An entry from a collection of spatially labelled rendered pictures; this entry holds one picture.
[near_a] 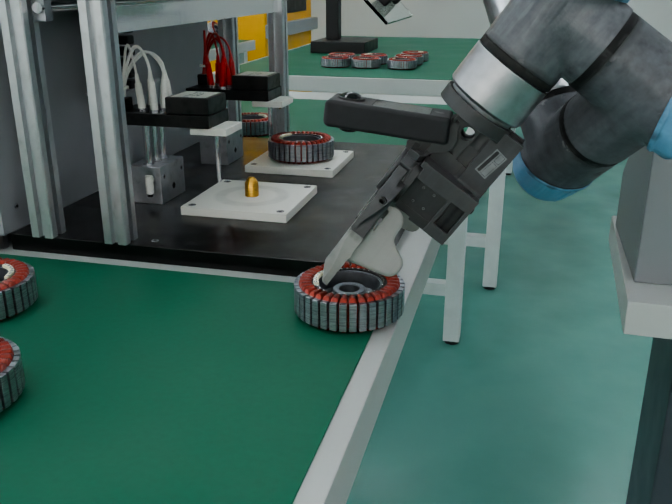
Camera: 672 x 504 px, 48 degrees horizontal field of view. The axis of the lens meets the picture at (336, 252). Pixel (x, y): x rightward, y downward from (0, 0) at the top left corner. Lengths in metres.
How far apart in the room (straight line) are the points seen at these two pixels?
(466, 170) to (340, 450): 0.27
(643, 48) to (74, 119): 0.77
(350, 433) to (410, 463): 1.25
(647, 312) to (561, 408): 1.26
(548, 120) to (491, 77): 0.12
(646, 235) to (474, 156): 0.28
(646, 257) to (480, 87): 0.34
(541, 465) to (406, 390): 0.44
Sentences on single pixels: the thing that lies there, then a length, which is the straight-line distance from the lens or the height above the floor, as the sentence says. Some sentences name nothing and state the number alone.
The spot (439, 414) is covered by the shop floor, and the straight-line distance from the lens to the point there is 2.01.
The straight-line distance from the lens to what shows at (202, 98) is 1.03.
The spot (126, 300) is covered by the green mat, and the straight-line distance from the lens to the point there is 0.83.
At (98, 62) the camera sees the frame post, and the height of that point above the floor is 0.98.
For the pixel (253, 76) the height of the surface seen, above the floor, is 0.92.
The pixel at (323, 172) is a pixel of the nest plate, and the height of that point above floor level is 0.78.
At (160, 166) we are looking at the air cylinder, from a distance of 1.08.
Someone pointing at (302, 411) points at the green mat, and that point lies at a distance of 0.60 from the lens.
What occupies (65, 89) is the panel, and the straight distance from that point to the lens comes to 1.11.
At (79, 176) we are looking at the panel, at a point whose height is 0.80.
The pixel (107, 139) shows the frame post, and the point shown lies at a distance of 0.90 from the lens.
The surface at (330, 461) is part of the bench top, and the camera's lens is 0.55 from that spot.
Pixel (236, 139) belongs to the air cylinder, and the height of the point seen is 0.81.
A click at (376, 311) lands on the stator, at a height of 0.77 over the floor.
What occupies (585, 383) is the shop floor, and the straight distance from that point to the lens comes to 2.24.
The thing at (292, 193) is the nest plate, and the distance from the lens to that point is 1.07.
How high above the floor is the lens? 1.07
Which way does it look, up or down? 20 degrees down
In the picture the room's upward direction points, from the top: straight up
